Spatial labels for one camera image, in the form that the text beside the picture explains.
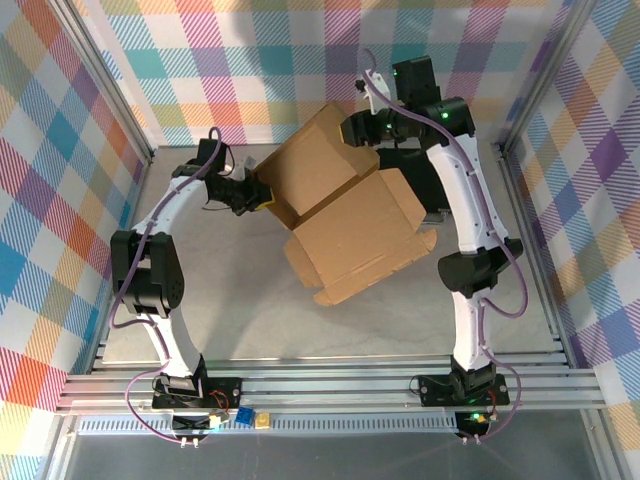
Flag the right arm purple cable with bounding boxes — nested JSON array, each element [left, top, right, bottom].
[[362, 48, 530, 444]]

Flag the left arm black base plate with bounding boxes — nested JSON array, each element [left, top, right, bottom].
[[152, 377, 243, 411]]

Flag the controller board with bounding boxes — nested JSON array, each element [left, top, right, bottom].
[[457, 409, 494, 436], [172, 412, 231, 434]]

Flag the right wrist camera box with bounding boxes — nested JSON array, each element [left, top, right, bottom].
[[354, 56, 442, 112]]

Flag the left aluminium corner post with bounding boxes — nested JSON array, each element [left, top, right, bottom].
[[47, 0, 156, 164]]

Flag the brown cardboard paper box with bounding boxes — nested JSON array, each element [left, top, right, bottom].
[[252, 102, 439, 307]]

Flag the right controller board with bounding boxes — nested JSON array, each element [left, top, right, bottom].
[[457, 409, 494, 436]]

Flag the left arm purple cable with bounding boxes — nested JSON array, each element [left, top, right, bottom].
[[110, 126, 236, 444]]

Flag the right aluminium corner post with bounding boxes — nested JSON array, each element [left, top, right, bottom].
[[497, 0, 596, 156]]

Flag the left controller board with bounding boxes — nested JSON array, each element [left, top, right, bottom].
[[172, 412, 231, 434]]

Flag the black hard case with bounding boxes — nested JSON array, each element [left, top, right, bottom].
[[377, 144, 454, 221]]

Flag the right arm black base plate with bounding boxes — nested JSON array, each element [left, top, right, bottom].
[[418, 372, 510, 407]]

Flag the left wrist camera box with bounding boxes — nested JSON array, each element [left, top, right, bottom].
[[196, 138, 257, 180]]

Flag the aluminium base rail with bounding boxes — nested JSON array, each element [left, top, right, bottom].
[[54, 357, 614, 414]]

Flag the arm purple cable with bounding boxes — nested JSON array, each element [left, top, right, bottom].
[[362, 48, 530, 444], [110, 126, 236, 444]]

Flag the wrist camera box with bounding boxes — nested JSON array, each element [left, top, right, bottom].
[[354, 56, 442, 112], [196, 138, 257, 180]]

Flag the white slotted cable duct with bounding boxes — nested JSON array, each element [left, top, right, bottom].
[[79, 417, 459, 435]]

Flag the aluminium corner post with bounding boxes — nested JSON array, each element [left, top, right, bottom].
[[47, 0, 156, 164], [497, 0, 596, 156]]

